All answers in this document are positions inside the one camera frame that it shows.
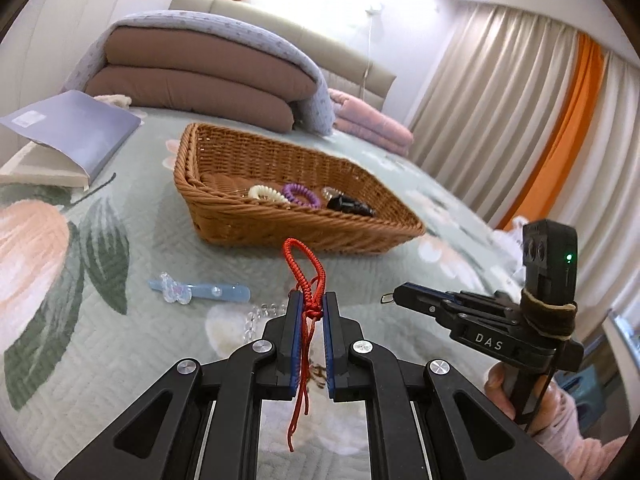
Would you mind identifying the cream spiral hair tie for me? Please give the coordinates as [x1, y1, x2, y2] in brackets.
[248, 185, 291, 206]

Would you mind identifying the blue patterned blanket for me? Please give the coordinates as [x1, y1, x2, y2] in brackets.
[67, 10, 335, 136]

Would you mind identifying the cream sheer curtain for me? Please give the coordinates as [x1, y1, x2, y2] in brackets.
[545, 50, 640, 342]

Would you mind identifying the white light cord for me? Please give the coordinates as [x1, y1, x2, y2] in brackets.
[361, 6, 384, 97]

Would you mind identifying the blue plastic stool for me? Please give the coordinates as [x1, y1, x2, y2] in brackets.
[570, 364, 619, 402]

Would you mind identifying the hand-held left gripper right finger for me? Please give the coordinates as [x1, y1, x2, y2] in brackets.
[322, 291, 574, 480]

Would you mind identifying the white plastic bag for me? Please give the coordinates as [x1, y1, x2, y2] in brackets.
[492, 215, 532, 283]

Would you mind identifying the blue hair clip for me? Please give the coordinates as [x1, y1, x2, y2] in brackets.
[148, 272, 251, 306]

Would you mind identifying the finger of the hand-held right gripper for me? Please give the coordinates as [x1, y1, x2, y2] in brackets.
[405, 282, 522, 312]
[392, 286, 468, 332]

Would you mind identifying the white wardrobe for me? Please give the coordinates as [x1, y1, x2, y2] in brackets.
[0, 0, 147, 112]

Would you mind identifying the blue book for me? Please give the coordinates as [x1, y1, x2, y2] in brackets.
[0, 90, 144, 186]

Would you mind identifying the cream fluffy cloth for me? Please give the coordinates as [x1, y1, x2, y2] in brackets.
[92, 94, 147, 112]

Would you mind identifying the beige padded headboard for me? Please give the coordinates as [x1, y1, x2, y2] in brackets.
[168, 0, 397, 111]

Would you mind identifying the pink folded quilt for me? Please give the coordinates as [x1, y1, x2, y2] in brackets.
[327, 88, 415, 157]

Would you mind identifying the person's right forearm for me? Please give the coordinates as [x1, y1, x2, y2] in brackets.
[529, 385, 637, 480]

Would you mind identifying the clear bead bracelet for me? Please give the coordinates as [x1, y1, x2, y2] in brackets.
[242, 301, 291, 344]

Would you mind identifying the red cord bracelet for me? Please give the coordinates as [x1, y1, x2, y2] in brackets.
[282, 238, 329, 454]

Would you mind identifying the beige curtain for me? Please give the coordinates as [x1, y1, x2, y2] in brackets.
[407, 2, 584, 227]

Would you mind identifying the person's right hand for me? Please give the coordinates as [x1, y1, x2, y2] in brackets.
[483, 360, 557, 437]

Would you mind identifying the brown wicker basket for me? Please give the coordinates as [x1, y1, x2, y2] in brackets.
[173, 122, 427, 255]

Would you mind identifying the green floral bedspread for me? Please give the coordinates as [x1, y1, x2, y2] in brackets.
[0, 105, 617, 480]

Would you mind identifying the purple spiral hair tie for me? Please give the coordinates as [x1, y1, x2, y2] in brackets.
[281, 182, 322, 210]

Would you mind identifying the black hair clip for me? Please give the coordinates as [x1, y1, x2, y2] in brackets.
[326, 194, 376, 219]

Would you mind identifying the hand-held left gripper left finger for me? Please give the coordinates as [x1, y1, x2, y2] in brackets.
[52, 290, 306, 480]

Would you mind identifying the brown folded quilt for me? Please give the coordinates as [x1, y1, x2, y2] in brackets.
[85, 25, 319, 134]

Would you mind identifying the orange curtain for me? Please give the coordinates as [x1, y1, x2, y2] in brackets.
[492, 32, 609, 234]

